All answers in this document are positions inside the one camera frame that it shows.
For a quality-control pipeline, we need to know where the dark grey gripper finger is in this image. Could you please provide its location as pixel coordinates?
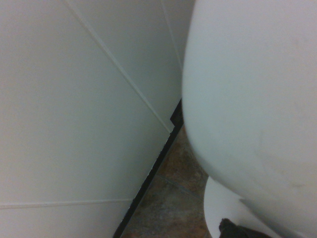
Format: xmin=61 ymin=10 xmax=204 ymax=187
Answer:
xmin=217 ymin=217 xmax=271 ymax=238

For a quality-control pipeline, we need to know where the white ceramic toilet body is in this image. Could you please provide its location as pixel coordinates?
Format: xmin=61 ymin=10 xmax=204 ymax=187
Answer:
xmin=181 ymin=0 xmax=317 ymax=238

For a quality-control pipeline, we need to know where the white cabinet with black base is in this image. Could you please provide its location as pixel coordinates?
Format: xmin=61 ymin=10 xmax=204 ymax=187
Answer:
xmin=0 ymin=0 xmax=194 ymax=238

